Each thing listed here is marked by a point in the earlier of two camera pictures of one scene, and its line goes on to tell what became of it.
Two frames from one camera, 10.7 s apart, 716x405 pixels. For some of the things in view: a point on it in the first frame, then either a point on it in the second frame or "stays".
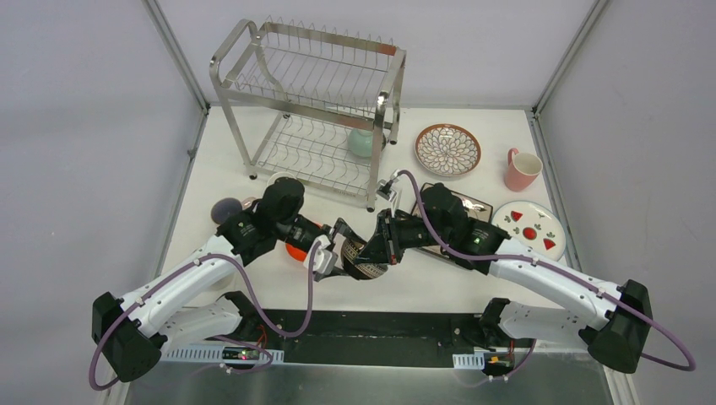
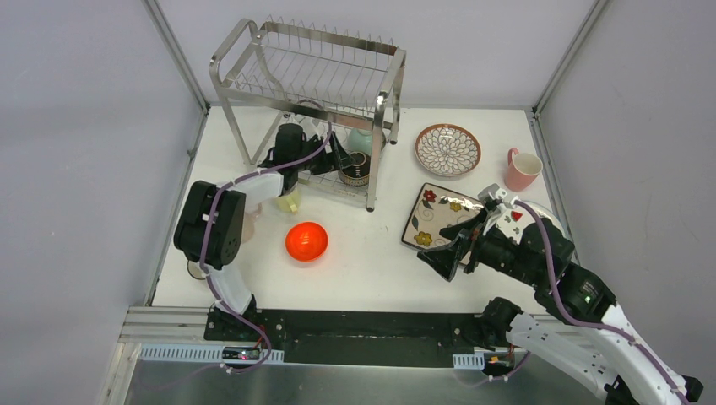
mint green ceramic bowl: [360, 142] stays
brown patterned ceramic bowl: [350, 251] -> [357, 174]
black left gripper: [333, 240] -> [330, 159]
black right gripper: [377, 250] -> [443, 259]
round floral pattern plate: [447, 150] stays
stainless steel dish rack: [311, 107] stays
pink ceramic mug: [523, 169] stays
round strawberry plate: [534, 226] stays
